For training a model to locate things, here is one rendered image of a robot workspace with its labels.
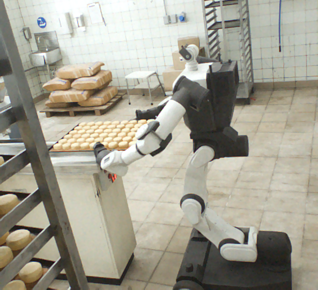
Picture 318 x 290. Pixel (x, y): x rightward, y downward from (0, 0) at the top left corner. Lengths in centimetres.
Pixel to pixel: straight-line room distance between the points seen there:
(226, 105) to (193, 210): 64
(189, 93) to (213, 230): 93
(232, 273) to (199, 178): 60
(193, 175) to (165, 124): 54
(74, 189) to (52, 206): 147
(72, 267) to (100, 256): 161
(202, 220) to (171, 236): 79
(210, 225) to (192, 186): 26
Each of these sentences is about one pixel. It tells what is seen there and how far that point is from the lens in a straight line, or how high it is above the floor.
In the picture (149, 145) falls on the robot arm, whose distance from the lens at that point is 168.
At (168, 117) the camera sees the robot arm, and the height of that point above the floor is 123.
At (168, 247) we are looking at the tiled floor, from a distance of 290.
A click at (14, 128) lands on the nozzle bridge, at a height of 94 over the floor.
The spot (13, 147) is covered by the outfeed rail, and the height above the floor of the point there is 88.
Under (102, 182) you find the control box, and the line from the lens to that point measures 227.
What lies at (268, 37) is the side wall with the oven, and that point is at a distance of 583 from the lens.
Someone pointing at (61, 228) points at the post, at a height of 133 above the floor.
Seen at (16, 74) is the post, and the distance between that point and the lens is 76.
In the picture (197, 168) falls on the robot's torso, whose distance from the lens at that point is 208.
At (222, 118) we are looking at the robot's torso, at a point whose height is 110.
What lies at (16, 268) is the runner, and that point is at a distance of 84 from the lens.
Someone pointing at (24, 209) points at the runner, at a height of 141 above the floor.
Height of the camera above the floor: 179
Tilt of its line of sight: 22 degrees down
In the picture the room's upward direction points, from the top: 10 degrees counter-clockwise
